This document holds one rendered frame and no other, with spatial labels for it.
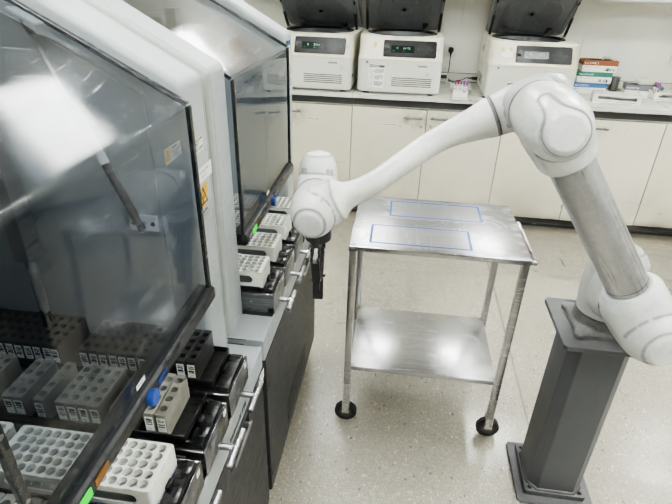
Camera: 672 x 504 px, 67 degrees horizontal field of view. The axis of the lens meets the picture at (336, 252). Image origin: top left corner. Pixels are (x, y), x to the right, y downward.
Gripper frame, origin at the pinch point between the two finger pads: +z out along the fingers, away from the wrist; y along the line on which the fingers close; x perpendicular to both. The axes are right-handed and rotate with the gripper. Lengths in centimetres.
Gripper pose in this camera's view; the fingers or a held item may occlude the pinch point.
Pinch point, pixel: (318, 287)
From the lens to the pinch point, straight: 151.8
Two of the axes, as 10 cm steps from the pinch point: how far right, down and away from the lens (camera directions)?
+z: -0.2, 8.8, 4.8
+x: 9.9, 0.8, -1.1
